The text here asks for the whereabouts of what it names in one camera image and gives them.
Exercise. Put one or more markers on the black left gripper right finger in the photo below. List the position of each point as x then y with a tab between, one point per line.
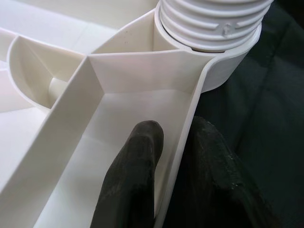
204	178

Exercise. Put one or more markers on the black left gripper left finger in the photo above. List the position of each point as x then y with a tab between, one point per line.
133	178

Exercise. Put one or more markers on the white plastic table top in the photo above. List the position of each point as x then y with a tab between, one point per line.
118	71

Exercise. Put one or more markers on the white plastic table leg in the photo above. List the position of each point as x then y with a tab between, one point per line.
202	23

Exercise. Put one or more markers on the black table cloth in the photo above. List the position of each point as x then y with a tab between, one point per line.
273	95

